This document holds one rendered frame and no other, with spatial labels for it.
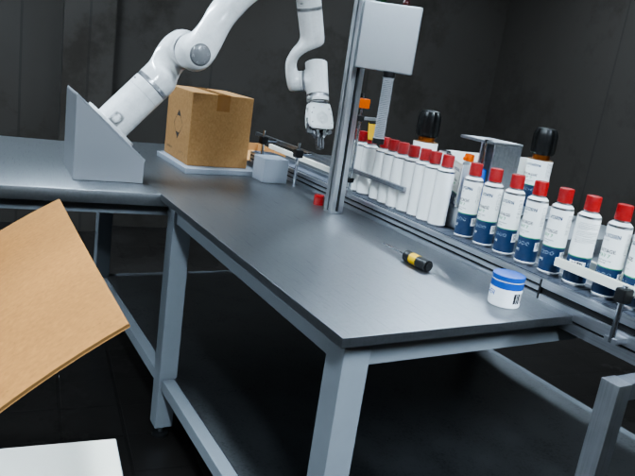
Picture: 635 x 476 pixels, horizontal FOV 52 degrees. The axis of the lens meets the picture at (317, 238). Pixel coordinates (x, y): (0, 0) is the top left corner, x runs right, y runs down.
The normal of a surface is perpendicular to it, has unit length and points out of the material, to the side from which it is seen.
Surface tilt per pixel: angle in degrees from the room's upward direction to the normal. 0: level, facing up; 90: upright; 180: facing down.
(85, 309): 32
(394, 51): 90
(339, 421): 90
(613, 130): 90
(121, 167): 90
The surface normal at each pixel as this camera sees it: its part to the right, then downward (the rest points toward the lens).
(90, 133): 0.43, 0.29
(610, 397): -0.86, 0.00
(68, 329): -0.36, -0.80
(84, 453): 0.14, -0.96
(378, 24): -0.09, 0.24
